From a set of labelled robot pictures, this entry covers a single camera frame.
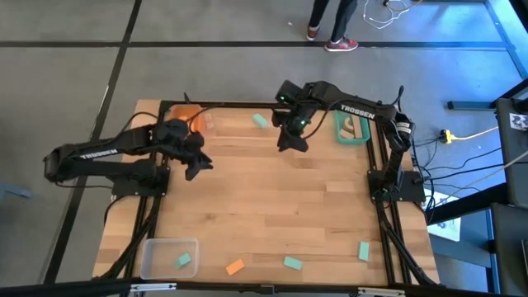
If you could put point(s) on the orange rectangular block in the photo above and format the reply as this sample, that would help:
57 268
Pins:
234 267

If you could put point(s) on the silver metal bracket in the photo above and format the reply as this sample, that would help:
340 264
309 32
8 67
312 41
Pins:
152 287
381 292

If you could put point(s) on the black aluminium table frame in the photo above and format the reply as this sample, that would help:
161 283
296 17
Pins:
247 104

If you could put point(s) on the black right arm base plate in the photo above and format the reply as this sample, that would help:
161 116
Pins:
412 190

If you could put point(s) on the black seat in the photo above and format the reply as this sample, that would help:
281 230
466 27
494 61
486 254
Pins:
509 247

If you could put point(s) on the grey-blue object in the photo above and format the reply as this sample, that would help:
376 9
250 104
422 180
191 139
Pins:
16 191

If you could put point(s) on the white printed paper sheet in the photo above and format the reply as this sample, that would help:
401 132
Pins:
451 229

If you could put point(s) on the orange plastic bin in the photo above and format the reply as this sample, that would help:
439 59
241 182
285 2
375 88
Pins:
177 111

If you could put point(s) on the green plastic bin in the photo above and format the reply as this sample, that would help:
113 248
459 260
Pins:
351 142

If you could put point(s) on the natural wood arch block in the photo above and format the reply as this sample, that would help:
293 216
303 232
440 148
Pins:
346 122

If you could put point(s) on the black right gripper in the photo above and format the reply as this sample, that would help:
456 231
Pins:
295 111

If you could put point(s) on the black diagonal beam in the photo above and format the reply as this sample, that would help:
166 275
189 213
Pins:
466 204

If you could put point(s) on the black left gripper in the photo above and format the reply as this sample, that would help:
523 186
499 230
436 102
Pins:
191 144

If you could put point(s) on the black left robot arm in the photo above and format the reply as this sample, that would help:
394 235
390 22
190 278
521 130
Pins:
99 154

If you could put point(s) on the yellow power plug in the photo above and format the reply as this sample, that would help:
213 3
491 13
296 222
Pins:
445 136

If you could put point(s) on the white printed tag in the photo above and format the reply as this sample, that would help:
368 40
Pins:
519 121

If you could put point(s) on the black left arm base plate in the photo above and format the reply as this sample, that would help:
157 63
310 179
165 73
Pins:
123 190

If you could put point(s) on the blue metal bar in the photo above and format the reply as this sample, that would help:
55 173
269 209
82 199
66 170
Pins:
470 105

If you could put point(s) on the teal rectangular block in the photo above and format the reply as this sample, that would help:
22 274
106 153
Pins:
259 120
182 260
293 262
363 251

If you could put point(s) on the person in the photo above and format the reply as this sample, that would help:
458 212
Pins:
342 20

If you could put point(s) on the clear plastic bin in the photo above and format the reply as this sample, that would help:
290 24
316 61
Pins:
161 268

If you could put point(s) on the natural wood half-round block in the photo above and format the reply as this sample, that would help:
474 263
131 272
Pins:
347 134

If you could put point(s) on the black crossbeam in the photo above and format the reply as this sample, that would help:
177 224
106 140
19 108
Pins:
247 287

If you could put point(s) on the black cart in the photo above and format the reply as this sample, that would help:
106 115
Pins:
511 165

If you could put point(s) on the blue steel frame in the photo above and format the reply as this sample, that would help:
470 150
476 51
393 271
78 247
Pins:
505 41

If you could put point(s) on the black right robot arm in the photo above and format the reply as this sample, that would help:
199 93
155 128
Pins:
359 112

